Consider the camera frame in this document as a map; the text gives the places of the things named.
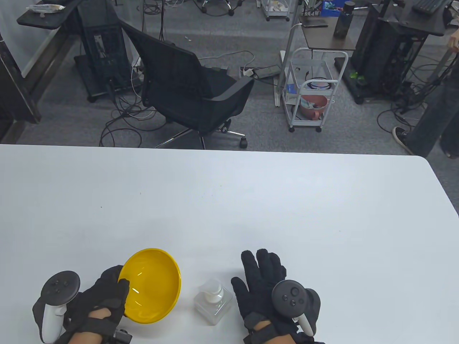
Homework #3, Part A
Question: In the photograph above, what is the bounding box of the person's left hand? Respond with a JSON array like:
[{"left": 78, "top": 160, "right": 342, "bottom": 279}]
[{"left": 32, "top": 265, "right": 130, "bottom": 343}]

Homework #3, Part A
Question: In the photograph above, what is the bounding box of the person's right hand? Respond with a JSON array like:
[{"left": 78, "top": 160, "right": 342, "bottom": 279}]
[{"left": 231, "top": 248, "right": 299, "bottom": 332}]

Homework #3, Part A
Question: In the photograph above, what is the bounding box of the clear foam dish soap pump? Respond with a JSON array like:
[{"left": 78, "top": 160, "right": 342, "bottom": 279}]
[{"left": 194, "top": 278, "right": 233, "bottom": 326}]

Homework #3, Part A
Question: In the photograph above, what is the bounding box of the yellow bowl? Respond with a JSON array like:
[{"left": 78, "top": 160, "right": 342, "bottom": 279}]
[{"left": 118, "top": 248, "right": 181, "bottom": 324}]

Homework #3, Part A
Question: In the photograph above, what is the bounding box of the person's left forearm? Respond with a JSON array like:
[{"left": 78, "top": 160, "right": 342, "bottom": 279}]
[{"left": 66, "top": 331, "right": 115, "bottom": 344}]

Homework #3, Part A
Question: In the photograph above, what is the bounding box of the grey white right hand controller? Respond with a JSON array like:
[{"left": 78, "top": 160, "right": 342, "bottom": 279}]
[{"left": 271, "top": 279, "right": 322, "bottom": 336}]

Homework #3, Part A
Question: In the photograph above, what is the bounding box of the grey white hand controller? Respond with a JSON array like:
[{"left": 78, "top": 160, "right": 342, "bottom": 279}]
[
  {"left": 271, "top": 279, "right": 322, "bottom": 336},
  {"left": 40, "top": 271, "right": 81, "bottom": 344}
]

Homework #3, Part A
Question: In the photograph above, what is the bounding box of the grey white left hand controller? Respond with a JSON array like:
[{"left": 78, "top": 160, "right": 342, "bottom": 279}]
[{"left": 40, "top": 271, "right": 81, "bottom": 344}]

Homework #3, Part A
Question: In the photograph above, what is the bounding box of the white rolling cart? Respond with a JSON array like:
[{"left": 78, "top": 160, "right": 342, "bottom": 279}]
[{"left": 282, "top": 48, "right": 349, "bottom": 133}]

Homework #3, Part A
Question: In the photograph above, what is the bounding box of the pink plastic bucket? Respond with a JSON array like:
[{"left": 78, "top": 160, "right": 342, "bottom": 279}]
[{"left": 299, "top": 94, "right": 329, "bottom": 121}]

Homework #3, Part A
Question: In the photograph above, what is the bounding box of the black power strip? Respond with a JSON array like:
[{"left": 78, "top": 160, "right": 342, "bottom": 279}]
[{"left": 240, "top": 66, "right": 280, "bottom": 79}]

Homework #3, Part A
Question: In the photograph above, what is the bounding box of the black office chair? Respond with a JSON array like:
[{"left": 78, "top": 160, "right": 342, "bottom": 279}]
[{"left": 118, "top": 18, "right": 255, "bottom": 150}]

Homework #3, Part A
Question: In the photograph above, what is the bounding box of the black computer tower on stand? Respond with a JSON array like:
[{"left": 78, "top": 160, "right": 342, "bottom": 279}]
[{"left": 74, "top": 0, "right": 144, "bottom": 103}]

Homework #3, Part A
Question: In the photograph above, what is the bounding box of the brown side table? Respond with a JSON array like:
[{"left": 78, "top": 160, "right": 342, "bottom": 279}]
[{"left": 299, "top": 15, "right": 357, "bottom": 51}]

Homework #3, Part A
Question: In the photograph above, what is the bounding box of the large black computer rack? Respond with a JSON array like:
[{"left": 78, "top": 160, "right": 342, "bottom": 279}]
[{"left": 351, "top": 4, "right": 427, "bottom": 104}]

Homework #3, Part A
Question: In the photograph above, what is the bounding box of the black drink bottle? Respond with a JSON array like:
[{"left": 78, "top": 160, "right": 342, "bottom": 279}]
[{"left": 333, "top": 1, "right": 355, "bottom": 39}]

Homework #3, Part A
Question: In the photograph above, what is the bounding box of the black desk with packet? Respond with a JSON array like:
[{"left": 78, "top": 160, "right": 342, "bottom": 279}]
[{"left": 17, "top": 0, "right": 85, "bottom": 30}]

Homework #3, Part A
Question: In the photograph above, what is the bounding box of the blue storage box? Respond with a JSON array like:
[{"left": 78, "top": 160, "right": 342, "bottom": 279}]
[{"left": 320, "top": 0, "right": 341, "bottom": 17}]

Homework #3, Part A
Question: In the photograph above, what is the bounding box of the office chair wheel base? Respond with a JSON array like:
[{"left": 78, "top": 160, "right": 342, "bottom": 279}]
[{"left": 199, "top": 0, "right": 246, "bottom": 16}]

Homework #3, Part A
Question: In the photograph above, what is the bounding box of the white plastic packet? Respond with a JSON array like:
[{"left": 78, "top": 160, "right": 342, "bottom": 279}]
[{"left": 26, "top": 4, "right": 66, "bottom": 15}]

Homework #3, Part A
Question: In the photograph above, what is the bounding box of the black desk with keyboard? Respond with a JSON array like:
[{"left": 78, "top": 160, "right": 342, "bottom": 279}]
[{"left": 394, "top": 0, "right": 452, "bottom": 36}]

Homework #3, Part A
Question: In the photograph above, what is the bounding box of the black keyboard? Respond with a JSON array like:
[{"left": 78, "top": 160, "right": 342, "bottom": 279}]
[{"left": 412, "top": 0, "right": 450, "bottom": 15}]

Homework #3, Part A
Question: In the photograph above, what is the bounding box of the tangle of black floor cables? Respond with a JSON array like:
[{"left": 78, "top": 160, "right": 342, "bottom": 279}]
[
  {"left": 377, "top": 54, "right": 456, "bottom": 136},
  {"left": 100, "top": 82, "right": 169, "bottom": 147}
]

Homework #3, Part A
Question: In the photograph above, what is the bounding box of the dark wooden frame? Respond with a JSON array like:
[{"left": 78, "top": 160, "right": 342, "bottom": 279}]
[{"left": 0, "top": 30, "right": 42, "bottom": 143}]

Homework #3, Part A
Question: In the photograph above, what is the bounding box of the small white wire cart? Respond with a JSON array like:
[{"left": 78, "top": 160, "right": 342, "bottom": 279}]
[{"left": 260, "top": 0, "right": 291, "bottom": 22}]

